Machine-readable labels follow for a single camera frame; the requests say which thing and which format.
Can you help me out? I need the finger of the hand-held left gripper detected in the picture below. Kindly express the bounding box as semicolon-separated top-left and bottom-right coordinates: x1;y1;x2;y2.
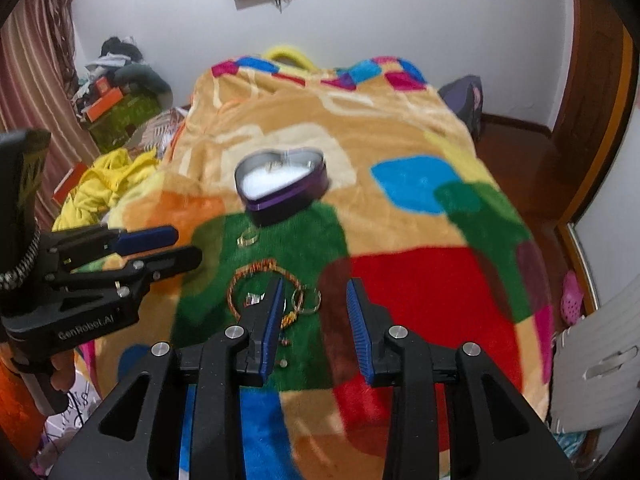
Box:
46;246;203;302
42;225;180;267

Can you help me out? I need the wooden door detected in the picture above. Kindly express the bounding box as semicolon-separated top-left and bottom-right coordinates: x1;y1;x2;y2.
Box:
529;0;637;223

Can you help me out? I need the patterned pillow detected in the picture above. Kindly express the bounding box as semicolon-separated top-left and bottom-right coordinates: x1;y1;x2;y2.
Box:
125;107;189;162

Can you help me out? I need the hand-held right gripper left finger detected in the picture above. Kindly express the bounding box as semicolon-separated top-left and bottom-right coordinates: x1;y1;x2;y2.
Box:
47;275;288;480

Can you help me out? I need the orange flat box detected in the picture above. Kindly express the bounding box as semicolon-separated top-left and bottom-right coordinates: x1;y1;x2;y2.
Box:
80;85;126;124

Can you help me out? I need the person's left hand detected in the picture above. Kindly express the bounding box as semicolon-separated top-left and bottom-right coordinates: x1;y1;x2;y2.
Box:
50;347;77;392

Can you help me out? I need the braided gripper cable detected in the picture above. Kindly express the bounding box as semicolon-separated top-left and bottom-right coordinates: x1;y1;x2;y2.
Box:
0;220;42;292

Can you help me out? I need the colourful patchwork blanket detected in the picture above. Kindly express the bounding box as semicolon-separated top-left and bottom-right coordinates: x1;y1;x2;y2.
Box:
95;55;557;480

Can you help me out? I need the red flat box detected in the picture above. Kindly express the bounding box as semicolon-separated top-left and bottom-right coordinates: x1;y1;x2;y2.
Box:
52;162;89;207

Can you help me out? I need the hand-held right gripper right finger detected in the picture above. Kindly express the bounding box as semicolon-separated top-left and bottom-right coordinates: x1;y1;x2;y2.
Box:
346;277;581;480

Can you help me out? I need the purple backpack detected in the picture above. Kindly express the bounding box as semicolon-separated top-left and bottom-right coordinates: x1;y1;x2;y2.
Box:
438;74;484;142

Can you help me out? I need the purple heart-shaped tin box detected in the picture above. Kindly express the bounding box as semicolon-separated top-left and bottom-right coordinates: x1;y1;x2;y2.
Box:
234;147;331;228

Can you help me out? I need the green cardboard box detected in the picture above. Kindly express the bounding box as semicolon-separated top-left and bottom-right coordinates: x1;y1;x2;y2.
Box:
89;91;162;154

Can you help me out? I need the yellow garment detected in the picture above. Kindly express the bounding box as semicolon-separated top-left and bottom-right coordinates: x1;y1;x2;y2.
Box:
52;148;162;232

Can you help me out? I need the striped curtain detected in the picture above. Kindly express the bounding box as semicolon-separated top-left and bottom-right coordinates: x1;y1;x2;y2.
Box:
0;0;102;222

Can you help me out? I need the pink clog shoe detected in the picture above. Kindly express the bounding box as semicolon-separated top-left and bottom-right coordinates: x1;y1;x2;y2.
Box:
559;269;586;329

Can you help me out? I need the teal cloth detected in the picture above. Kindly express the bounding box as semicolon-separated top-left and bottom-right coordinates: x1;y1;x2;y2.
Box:
550;429;602;462

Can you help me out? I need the pile of clothes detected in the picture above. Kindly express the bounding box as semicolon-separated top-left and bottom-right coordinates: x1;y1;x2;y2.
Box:
75;36;174;107

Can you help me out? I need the white printed cloth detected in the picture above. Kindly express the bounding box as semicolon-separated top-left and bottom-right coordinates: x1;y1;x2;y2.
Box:
30;355;102;477

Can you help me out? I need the white plastic folding stool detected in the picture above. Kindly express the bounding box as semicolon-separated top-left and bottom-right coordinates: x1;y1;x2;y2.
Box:
547;272;640;434

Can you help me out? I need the orange beaded bracelet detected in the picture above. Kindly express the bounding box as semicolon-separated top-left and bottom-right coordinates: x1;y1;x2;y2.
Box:
227;259;303;330

